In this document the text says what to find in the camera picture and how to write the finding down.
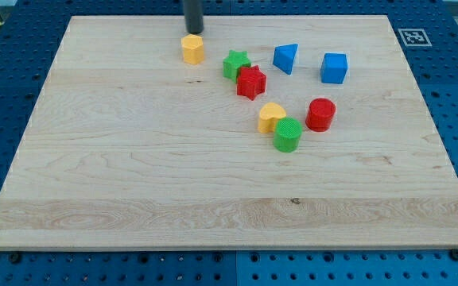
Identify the blue triangle block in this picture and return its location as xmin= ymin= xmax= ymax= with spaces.
xmin=273 ymin=43 xmax=298 ymax=75

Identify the yellow heart block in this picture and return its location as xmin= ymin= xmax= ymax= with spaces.
xmin=258 ymin=102 xmax=287 ymax=133

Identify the green cylinder block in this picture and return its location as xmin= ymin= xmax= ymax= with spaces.
xmin=273 ymin=117 xmax=302 ymax=153

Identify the red star block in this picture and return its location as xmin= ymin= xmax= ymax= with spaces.
xmin=236 ymin=65 xmax=266 ymax=101

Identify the green star block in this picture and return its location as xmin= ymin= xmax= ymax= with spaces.
xmin=223 ymin=50 xmax=251 ymax=83

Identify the red cylinder block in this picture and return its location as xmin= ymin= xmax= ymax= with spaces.
xmin=305 ymin=98 xmax=336 ymax=132

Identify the light wooden board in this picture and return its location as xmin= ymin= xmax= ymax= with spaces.
xmin=0 ymin=15 xmax=458 ymax=251

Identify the yellow hexagon block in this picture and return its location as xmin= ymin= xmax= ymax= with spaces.
xmin=181 ymin=34 xmax=204 ymax=64

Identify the blue cube block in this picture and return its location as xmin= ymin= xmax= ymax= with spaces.
xmin=320 ymin=53 xmax=348 ymax=84

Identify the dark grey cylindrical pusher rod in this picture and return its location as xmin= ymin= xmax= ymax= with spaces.
xmin=182 ymin=0 xmax=204 ymax=34

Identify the white fiducial marker tag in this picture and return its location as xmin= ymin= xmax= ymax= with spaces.
xmin=398 ymin=28 xmax=432 ymax=47

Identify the black bolt front left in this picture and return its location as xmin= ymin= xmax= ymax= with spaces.
xmin=8 ymin=253 xmax=21 ymax=265

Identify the black bolt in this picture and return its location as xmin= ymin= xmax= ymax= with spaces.
xmin=8 ymin=253 xmax=21 ymax=265
xmin=449 ymin=249 xmax=458 ymax=261

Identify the black bolt front right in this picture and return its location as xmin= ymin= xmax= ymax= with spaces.
xmin=449 ymin=249 xmax=458 ymax=261

